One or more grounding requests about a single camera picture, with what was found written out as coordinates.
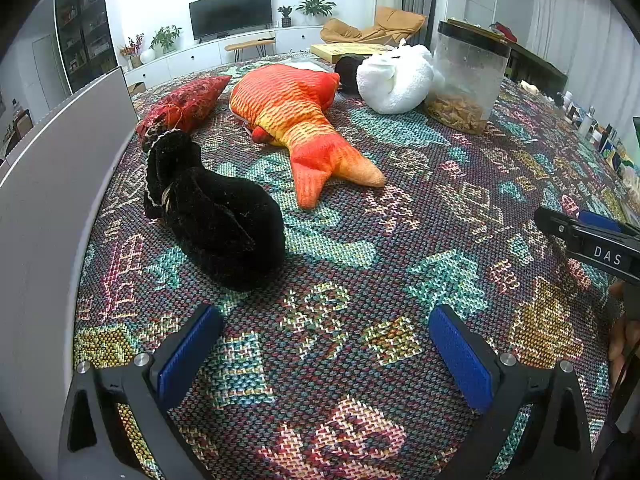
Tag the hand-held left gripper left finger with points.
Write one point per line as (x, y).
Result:
(190, 355)

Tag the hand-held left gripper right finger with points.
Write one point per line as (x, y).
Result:
(460, 355)

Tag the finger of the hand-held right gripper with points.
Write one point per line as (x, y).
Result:
(600, 255)
(597, 220)

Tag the black plush toy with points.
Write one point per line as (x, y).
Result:
(220, 225)

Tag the grey sofa backrest panel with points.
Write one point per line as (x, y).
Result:
(50, 210)

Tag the red brocade pouch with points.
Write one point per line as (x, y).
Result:
(190, 100)

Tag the orange fish plush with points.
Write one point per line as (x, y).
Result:
(290, 110)

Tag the black soft bag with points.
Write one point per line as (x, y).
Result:
(347, 72)

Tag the person's right hand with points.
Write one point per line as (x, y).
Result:
(622, 345)

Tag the row of bottles and boxes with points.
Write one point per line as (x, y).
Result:
(600, 135)

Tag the patterned woven blanket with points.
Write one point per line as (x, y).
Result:
(400, 240)

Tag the dark wooden bench table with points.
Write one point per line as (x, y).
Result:
(540, 67)

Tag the white curtain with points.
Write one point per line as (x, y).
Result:
(575, 25)

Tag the clear jar with black lid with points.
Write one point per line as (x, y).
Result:
(465, 75)

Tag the red cloth item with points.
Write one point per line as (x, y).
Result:
(506, 31)

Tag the white plush bag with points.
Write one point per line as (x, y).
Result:
(395, 80)

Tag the cardboard box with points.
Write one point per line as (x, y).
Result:
(136, 87)

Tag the orange rocking chair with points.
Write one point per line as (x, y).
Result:
(390, 22)

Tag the brown wooden chair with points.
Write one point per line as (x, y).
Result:
(22, 122)

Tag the white television cabinet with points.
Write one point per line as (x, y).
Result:
(200, 55)

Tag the round white vase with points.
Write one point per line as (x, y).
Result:
(147, 56)

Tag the yellow flat box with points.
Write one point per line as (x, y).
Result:
(340, 50)

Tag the red flowers in vase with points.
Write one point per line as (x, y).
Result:
(132, 50)

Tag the small wooden table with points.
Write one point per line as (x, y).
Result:
(250, 43)

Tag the large leafy potted plant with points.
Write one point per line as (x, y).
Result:
(165, 37)

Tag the black television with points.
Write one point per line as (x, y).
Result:
(230, 12)

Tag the dark glass display cabinet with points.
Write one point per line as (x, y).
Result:
(82, 25)

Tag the small potted plant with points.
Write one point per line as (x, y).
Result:
(285, 16)

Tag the wide green potted plant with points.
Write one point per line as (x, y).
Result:
(315, 5)

